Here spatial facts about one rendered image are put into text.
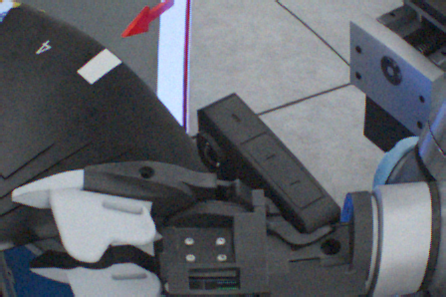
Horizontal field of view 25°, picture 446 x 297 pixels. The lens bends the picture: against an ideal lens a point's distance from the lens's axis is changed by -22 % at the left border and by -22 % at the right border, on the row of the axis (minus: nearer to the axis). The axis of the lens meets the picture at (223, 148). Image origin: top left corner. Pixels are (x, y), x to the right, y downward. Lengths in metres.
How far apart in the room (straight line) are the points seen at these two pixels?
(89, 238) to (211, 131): 0.13
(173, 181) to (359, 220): 0.10
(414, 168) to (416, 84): 0.36
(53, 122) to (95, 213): 0.12
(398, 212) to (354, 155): 1.91
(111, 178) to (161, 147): 0.12
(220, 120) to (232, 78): 2.03
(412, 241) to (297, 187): 0.09
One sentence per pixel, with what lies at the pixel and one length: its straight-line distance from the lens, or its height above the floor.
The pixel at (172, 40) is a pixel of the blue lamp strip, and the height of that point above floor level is 1.14.
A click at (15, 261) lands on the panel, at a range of 1.31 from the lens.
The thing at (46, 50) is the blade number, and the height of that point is 1.20.
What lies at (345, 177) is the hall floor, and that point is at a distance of 2.49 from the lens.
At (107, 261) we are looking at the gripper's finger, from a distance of 0.68.
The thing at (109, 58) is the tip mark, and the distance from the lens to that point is 0.78.
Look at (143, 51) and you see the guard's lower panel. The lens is 2.25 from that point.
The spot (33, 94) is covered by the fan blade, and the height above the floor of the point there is 1.19.
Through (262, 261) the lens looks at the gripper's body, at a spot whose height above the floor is 1.21.
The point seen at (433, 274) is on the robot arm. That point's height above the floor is 1.18.
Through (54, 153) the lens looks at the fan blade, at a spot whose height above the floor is 1.18.
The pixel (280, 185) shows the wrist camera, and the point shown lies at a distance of 0.66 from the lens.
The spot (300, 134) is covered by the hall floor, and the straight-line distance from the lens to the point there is 2.58.
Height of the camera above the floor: 1.64
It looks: 40 degrees down
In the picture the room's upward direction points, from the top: 1 degrees clockwise
